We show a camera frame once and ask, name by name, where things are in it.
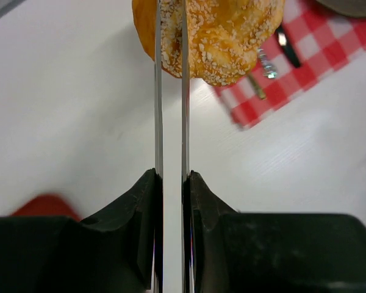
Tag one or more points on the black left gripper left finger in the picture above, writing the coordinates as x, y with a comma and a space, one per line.
109, 251

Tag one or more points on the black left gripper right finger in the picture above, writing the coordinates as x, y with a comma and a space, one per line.
230, 251

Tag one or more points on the silver metal tongs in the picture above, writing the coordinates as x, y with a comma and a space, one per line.
173, 260

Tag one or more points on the sugared round bread bun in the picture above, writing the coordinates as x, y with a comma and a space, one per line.
223, 36

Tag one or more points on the red serving tray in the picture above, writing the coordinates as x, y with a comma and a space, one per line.
48, 204

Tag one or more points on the gold fork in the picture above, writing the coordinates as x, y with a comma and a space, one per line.
256, 87

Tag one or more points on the black knife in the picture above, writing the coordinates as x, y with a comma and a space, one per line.
286, 46

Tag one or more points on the red checkered cloth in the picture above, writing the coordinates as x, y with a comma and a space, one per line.
324, 42

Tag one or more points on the dark round plate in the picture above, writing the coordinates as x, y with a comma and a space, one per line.
351, 8

